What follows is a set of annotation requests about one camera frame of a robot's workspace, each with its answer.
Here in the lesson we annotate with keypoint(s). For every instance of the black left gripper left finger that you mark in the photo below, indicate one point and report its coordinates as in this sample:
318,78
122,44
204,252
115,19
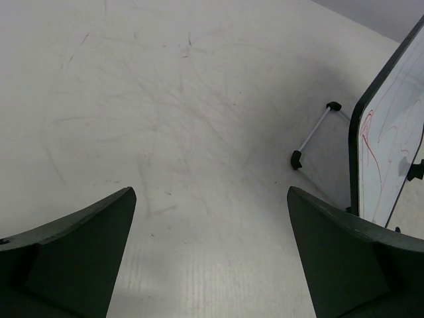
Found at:
67,267

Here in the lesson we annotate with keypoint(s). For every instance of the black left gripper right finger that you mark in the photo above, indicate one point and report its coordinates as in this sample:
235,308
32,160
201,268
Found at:
353,267

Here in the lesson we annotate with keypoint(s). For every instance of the small black-framed whiteboard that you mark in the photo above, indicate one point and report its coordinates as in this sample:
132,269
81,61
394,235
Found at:
386,132

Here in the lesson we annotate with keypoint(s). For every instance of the metal wire whiteboard stand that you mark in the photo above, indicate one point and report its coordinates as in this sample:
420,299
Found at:
322,157

